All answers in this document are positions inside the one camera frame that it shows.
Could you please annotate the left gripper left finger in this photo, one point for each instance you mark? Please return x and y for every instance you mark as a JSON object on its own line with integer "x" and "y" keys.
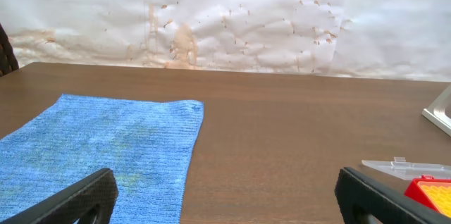
{"x": 70, "y": 196}

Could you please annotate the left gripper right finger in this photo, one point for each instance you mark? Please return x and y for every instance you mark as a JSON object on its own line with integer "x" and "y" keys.
{"x": 356, "y": 192}

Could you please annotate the blue cloth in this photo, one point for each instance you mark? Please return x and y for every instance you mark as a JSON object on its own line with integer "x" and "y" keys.
{"x": 105, "y": 139}

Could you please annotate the red and yellow tip box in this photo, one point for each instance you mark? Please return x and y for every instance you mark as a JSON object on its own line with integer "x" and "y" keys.
{"x": 433, "y": 190}

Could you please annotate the white and blue stand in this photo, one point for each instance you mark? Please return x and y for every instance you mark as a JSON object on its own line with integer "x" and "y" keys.
{"x": 440, "y": 115}

